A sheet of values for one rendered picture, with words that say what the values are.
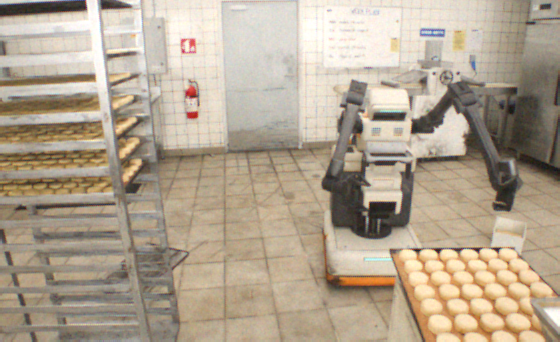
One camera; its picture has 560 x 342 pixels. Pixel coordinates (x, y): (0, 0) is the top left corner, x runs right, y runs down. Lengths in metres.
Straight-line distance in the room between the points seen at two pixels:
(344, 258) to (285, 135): 3.20
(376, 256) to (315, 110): 3.23
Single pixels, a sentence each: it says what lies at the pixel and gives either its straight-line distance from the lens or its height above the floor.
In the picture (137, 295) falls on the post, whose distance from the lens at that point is 1.45.
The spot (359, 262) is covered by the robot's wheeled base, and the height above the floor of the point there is 0.23.
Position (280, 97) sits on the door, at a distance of 5.18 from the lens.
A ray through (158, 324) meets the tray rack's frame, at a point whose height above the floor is 0.15.
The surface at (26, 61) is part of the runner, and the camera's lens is 1.31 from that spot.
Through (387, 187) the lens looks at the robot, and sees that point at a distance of 2.26.
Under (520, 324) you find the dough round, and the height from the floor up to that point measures 0.92.
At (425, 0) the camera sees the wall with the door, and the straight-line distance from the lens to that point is 5.77.
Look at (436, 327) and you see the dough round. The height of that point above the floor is 0.92.
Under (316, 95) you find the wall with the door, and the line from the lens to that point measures 5.24.
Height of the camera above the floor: 1.53
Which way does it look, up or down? 17 degrees down
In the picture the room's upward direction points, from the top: 1 degrees counter-clockwise
